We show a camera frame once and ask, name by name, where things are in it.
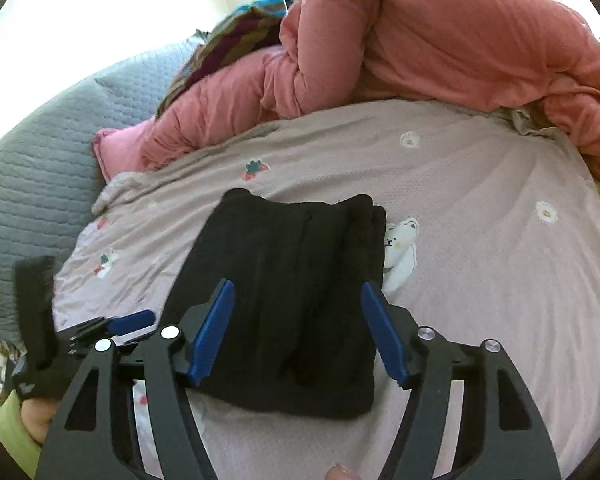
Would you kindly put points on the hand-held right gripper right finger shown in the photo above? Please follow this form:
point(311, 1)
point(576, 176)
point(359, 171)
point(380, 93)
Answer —
point(382, 332)

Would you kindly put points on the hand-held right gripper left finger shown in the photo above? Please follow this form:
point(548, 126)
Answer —
point(212, 332)

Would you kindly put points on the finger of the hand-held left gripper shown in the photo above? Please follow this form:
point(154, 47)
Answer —
point(132, 321)

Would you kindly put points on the black garment with orange cuff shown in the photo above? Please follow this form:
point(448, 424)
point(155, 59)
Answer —
point(300, 285)

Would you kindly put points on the person's left forearm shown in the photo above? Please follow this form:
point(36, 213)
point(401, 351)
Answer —
point(15, 435)

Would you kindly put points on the person's left hand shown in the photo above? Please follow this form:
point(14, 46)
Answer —
point(36, 417)

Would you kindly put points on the person's right hand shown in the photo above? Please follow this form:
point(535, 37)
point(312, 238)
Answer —
point(341, 473)

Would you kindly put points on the pink printed blanket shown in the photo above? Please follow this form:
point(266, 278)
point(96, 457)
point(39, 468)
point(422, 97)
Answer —
point(455, 210)

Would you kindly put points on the grey quilted cover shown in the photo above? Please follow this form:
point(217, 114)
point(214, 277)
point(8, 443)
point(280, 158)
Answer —
point(35, 175)

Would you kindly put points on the pink frilled pillow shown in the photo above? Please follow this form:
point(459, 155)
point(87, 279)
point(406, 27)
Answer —
point(120, 152)

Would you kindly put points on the pink puffy duvet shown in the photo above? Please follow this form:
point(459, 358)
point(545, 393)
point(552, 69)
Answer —
point(405, 45)

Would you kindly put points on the striped multicoloured cloth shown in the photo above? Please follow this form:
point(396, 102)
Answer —
point(230, 40)

